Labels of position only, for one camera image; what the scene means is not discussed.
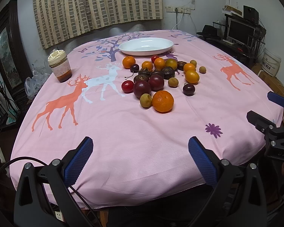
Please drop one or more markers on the orange mandarin centre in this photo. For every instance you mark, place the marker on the orange mandarin centre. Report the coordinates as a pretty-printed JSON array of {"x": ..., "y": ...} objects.
[{"x": 159, "y": 64}]

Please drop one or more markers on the white oval plate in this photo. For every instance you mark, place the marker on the white oval plate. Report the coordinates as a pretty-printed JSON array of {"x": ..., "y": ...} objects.
[{"x": 147, "y": 46}]

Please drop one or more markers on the white plastic bucket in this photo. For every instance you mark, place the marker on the white plastic bucket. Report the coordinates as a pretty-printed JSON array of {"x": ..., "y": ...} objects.
[{"x": 270, "y": 63}]

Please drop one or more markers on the large orange mandarin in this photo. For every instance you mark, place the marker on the large orange mandarin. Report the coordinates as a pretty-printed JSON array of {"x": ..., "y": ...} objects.
[{"x": 162, "y": 101}]

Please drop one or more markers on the dark red plum left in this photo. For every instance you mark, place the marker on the dark red plum left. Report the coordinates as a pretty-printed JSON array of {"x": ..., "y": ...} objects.
[{"x": 141, "y": 87}]

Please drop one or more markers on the pink deer tablecloth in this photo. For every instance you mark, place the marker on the pink deer tablecloth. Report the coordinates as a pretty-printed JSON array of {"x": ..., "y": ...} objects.
[{"x": 140, "y": 154}]

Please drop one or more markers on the dark red plum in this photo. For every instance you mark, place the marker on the dark red plum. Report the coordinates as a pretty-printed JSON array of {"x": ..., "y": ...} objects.
[
  {"x": 141, "y": 87},
  {"x": 156, "y": 82}
]

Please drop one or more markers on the dark cherry with stem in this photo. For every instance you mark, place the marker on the dark cherry with stem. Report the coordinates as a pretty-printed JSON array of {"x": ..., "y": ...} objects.
[{"x": 133, "y": 69}]

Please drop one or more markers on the dark water chestnut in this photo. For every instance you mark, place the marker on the dark water chestnut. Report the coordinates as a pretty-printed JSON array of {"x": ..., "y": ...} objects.
[
  {"x": 180, "y": 65},
  {"x": 141, "y": 77},
  {"x": 145, "y": 72}
]

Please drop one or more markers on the wall power strip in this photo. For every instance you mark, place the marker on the wall power strip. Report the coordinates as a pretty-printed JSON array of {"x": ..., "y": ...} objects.
[{"x": 182, "y": 10}]

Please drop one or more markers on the dark water chestnut back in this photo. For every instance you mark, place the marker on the dark water chestnut back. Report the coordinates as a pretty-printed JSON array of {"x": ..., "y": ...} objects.
[{"x": 180, "y": 65}]

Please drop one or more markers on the longan far back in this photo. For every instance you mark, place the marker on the longan far back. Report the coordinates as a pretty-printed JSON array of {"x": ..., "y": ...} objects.
[{"x": 193, "y": 62}]

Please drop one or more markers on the dark red plum right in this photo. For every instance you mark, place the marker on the dark red plum right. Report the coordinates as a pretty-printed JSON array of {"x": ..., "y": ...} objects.
[{"x": 156, "y": 82}]

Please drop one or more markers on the striped beige curtain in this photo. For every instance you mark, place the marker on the striped beige curtain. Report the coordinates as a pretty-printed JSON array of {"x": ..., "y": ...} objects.
[{"x": 60, "y": 20}]

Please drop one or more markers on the computer monitor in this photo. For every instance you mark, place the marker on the computer monitor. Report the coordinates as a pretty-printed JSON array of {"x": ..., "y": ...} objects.
[{"x": 240, "y": 32}]

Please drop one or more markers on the orange mandarin far left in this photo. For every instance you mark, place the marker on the orange mandarin far left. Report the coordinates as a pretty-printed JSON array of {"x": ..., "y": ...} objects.
[{"x": 128, "y": 61}]

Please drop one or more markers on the plastic sauce jar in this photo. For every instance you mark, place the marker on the plastic sauce jar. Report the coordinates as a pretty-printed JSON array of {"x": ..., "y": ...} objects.
[{"x": 59, "y": 64}]

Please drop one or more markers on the black metal shelf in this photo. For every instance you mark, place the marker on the black metal shelf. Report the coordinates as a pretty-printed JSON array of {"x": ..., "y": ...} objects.
[{"x": 244, "y": 53}]

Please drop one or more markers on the red cherry tomato back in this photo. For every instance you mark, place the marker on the red cherry tomato back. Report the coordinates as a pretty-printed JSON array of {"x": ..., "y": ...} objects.
[{"x": 154, "y": 58}]

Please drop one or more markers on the clear plastic bag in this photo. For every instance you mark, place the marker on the clear plastic bag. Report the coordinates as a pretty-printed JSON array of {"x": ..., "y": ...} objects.
[{"x": 33, "y": 84}]

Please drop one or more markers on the black speaker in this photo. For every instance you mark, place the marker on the black speaker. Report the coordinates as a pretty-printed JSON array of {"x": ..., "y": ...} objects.
[{"x": 250, "y": 14}]

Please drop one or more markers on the dark water chestnut front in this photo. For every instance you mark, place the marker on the dark water chestnut front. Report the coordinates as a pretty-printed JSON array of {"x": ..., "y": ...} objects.
[{"x": 141, "y": 77}]

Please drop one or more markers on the longan centre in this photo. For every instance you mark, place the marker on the longan centre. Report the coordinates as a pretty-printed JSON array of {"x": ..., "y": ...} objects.
[{"x": 173, "y": 82}]

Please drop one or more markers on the small orange mandarin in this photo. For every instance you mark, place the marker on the small orange mandarin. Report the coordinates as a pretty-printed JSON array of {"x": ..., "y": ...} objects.
[{"x": 147, "y": 65}]

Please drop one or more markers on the red cherry tomato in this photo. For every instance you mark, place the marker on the red cherry tomato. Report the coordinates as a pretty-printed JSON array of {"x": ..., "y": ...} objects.
[
  {"x": 127, "y": 86},
  {"x": 154, "y": 58}
]

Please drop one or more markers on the orange mandarin right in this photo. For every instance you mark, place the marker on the orange mandarin right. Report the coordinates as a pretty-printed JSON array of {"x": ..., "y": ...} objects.
[{"x": 189, "y": 67}]

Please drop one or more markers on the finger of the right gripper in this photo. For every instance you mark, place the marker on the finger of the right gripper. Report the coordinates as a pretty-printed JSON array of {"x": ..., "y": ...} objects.
[
  {"x": 273, "y": 135},
  {"x": 275, "y": 98}
]

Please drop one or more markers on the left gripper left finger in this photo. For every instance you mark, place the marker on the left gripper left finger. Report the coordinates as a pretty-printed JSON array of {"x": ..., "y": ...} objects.
[{"x": 32, "y": 207}]

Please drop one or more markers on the yellow orange kumquat front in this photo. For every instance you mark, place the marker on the yellow orange kumquat front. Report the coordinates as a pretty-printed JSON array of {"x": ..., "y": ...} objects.
[{"x": 192, "y": 77}]

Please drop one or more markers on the longan far right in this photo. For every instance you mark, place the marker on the longan far right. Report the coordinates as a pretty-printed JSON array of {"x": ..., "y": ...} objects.
[{"x": 202, "y": 70}]

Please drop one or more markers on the dark framed picture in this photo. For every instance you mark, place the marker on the dark framed picture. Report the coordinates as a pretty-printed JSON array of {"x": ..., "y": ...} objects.
[{"x": 14, "y": 66}]

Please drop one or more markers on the yellow green citrus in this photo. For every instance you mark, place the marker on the yellow green citrus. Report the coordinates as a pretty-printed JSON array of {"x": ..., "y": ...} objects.
[{"x": 171, "y": 63}]

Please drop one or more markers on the longan beside large mandarin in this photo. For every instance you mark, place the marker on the longan beside large mandarin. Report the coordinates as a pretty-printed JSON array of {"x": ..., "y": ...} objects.
[{"x": 146, "y": 100}]

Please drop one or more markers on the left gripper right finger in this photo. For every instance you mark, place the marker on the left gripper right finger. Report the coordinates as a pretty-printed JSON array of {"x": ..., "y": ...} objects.
[{"x": 238, "y": 197}]

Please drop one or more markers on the red cherry tomato front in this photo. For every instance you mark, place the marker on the red cherry tomato front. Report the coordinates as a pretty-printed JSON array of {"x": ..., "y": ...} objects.
[{"x": 127, "y": 86}]

